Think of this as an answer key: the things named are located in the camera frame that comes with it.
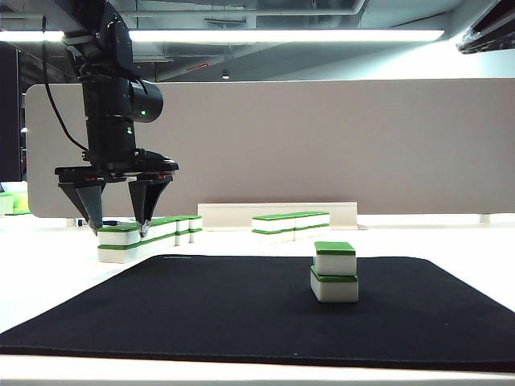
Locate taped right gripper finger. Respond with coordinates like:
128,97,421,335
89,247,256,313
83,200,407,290
470,0,515,34
457,18,515,55

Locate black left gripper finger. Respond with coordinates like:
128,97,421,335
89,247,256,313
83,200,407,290
58,179,105,237
127,175,173,239

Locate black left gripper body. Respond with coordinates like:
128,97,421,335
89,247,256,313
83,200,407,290
55,149,180,186

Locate black mouse mat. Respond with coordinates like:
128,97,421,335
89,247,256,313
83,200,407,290
0,255,515,374

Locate lime green object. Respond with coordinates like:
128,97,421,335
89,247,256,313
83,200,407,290
13,191,30,216

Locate black monitor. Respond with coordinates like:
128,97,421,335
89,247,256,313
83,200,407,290
0,43,21,182

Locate dark pen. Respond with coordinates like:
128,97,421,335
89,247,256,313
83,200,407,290
77,218,122,228

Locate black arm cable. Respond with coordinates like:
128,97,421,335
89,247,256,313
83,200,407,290
42,38,90,162

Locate taupe desk divider panel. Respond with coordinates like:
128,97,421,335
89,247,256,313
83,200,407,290
24,78,515,220

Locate long ceiling light strip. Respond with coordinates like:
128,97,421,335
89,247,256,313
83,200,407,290
0,30,446,43

